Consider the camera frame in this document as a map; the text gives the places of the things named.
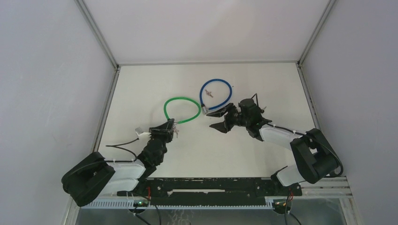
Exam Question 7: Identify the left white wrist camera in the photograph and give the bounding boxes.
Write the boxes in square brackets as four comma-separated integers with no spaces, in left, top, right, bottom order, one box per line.
[135,127,151,139]

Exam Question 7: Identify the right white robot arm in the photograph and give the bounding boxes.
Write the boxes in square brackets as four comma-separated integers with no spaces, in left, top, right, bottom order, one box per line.
[207,98,344,195]

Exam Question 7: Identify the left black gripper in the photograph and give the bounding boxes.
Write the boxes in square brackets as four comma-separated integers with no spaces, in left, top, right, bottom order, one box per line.
[148,118,174,150]

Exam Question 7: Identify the green cable lock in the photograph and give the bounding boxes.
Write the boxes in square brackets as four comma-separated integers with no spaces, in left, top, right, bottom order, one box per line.
[163,97,201,124]

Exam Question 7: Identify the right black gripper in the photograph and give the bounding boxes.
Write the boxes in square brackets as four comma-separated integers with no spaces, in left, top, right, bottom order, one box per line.
[207,102,249,134]

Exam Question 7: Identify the white slotted cable duct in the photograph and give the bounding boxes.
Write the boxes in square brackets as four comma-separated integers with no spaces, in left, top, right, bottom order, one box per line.
[79,198,291,210]

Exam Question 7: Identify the blue cable lock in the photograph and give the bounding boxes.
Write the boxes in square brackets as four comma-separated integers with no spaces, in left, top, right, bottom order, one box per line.
[199,79,232,114]

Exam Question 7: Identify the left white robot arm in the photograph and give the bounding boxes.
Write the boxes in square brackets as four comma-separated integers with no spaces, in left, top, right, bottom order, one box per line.
[61,119,175,206]

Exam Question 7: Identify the silver green-lock keys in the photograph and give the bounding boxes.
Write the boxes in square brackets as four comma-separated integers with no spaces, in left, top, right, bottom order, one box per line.
[173,123,179,138]

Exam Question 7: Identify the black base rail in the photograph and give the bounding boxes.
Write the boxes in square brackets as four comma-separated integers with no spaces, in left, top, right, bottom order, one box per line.
[116,177,303,207]

